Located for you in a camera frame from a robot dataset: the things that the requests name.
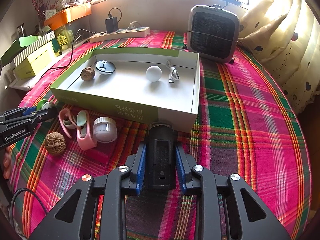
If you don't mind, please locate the green white spool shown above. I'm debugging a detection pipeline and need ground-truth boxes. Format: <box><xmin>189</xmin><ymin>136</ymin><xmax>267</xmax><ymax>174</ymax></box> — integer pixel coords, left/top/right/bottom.
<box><xmin>36</xmin><ymin>100</ymin><xmax>58</xmax><ymax>122</ymax></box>

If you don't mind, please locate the brown walnut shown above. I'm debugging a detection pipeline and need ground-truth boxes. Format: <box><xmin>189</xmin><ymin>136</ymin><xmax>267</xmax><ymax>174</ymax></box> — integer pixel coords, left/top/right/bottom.
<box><xmin>44</xmin><ymin>132</ymin><xmax>66</xmax><ymax>155</ymax></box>
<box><xmin>80</xmin><ymin>67</ymin><xmax>95</xmax><ymax>81</ymax></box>

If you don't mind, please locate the white round cap jar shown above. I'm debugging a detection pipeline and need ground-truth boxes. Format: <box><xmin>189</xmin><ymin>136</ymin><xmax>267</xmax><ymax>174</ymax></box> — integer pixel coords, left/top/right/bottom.
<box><xmin>93</xmin><ymin>117</ymin><xmax>117</xmax><ymax>143</ymax></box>

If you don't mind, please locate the black round disc gadget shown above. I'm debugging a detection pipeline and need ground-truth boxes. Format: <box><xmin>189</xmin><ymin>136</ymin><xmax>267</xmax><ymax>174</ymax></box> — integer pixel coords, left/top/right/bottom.
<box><xmin>95</xmin><ymin>60</ymin><xmax>116</xmax><ymax>75</ymax></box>

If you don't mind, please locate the black rectangular device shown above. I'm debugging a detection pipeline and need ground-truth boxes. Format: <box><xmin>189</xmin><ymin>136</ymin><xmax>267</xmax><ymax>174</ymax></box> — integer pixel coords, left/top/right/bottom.
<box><xmin>144</xmin><ymin>122</ymin><xmax>176</xmax><ymax>191</ymax></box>

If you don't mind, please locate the white ball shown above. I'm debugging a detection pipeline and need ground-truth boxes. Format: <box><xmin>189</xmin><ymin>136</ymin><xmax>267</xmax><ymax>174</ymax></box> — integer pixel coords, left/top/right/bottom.
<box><xmin>145</xmin><ymin>66</ymin><xmax>162</xmax><ymax>82</ymax></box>

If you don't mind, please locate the white usb cable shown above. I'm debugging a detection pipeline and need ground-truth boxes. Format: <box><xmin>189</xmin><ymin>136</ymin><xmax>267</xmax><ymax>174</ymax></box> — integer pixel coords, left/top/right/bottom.
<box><xmin>165</xmin><ymin>60</ymin><xmax>181</xmax><ymax>84</ymax></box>

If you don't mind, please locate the person's left hand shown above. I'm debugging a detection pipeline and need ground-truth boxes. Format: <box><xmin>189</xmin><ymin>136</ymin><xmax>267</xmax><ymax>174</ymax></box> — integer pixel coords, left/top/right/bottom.
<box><xmin>3</xmin><ymin>147</ymin><xmax>12</xmax><ymax>179</ymax></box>

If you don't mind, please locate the white side shelf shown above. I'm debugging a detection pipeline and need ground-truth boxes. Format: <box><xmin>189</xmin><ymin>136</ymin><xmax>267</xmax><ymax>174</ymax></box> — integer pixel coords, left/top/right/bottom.
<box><xmin>7</xmin><ymin>42</ymin><xmax>91</xmax><ymax>92</ymax></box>

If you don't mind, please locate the pink oval clip case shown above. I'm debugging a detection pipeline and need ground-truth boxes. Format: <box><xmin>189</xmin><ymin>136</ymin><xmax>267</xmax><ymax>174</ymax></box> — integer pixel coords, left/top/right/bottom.
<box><xmin>58</xmin><ymin>108</ymin><xmax>78</xmax><ymax>139</ymax></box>

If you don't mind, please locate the yellow green box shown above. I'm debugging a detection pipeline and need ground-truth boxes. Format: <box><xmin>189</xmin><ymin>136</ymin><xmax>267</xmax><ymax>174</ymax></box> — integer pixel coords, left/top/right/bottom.
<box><xmin>13</xmin><ymin>41</ymin><xmax>55</xmax><ymax>79</ymax></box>

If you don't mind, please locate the striped white box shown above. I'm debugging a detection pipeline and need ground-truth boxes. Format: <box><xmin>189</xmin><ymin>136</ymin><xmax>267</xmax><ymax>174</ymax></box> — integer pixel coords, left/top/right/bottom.
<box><xmin>14</xmin><ymin>31</ymin><xmax>55</xmax><ymax>66</ymax></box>

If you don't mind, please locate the pink case with green lid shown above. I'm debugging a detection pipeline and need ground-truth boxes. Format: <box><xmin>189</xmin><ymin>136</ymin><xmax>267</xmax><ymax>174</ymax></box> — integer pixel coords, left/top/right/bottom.
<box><xmin>76</xmin><ymin>110</ymin><xmax>97</xmax><ymax>151</ymax></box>

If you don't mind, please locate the green open box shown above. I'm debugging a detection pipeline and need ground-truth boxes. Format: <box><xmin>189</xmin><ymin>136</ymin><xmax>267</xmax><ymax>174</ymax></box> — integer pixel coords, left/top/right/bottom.
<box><xmin>1</xmin><ymin>35</ymin><xmax>41</xmax><ymax>67</ymax></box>

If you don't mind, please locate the yellow green bottle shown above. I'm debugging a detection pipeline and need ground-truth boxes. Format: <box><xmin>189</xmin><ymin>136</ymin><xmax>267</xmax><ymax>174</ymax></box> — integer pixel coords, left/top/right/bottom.
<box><xmin>54</xmin><ymin>26</ymin><xmax>74</xmax><ymax>51</ymax></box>

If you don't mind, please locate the orange storage bin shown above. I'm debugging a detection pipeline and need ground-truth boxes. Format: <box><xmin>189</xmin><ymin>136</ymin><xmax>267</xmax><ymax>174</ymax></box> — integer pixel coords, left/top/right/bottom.
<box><xmin>44</xmin><ymin>3</ymin><xmax>92</xmax><ymax>30</ymax></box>

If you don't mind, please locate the black charger adapter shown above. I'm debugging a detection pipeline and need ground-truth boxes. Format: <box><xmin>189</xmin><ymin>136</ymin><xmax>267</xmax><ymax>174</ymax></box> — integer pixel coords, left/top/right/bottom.
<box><xmin>105</xmin><ymin>16</ymin><xmax>119</xmax><ymax>33</ymax></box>

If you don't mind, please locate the green white cardboard tray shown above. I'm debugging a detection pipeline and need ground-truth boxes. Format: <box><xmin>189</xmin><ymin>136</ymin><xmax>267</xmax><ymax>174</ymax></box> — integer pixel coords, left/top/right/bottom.
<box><xmin>50</xmin><ymin>47</ymin><xmax>200</xmax><ymax>133</ymax></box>

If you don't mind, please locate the beige power strip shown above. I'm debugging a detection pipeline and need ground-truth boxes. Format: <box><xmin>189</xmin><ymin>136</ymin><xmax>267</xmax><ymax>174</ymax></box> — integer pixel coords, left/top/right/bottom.
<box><xmin>89</xmin><ymin>27</ymin><xmax>150</xmax><ymax>43</ymax></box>

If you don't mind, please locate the grey small fan heater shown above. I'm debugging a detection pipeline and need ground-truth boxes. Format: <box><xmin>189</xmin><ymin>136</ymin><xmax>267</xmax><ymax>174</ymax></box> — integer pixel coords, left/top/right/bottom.
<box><xmin>187</xmin><ymin>5</ymin><xmax>240</xmax><ymax>63</ymax></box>

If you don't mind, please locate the cream heart pattern curtain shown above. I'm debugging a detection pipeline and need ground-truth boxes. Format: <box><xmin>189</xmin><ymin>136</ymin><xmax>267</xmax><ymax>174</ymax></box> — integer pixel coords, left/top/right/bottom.
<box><xmin>239</xmin><ymin>0</ymin><xmax>319</xmax><ymax>114</ymax></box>

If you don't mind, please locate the black charger cable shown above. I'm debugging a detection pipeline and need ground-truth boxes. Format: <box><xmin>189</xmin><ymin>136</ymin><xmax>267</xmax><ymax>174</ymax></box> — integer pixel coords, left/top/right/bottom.
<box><xmin>39</xmin><ymin>7</ymin><xmax>123</xmax><ymax>78</ymax></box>

